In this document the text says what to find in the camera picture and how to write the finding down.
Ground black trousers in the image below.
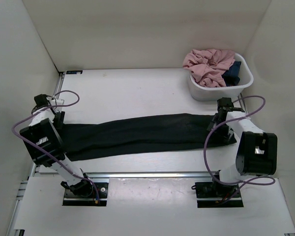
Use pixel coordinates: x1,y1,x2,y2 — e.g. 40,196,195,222
58,113,238,162

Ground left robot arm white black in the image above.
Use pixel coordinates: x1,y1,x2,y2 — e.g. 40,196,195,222
19,94,93,197

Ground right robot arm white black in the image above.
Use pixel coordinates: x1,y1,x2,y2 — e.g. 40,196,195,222
203,95,278,197

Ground navy blue garment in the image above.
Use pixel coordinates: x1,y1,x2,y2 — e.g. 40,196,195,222
222,61,241,87

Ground white plastic basket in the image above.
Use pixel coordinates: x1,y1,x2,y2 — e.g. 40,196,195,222
188,53,254,101

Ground pink crumpled garment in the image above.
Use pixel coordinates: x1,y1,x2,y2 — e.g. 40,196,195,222
182,49,236,88

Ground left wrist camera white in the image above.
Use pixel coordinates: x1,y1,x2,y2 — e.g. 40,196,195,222
47,96,64,107

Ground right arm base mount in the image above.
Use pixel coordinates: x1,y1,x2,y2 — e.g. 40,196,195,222
191,181,244,208

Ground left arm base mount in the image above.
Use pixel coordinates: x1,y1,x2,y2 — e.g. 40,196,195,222
61,180,109,207

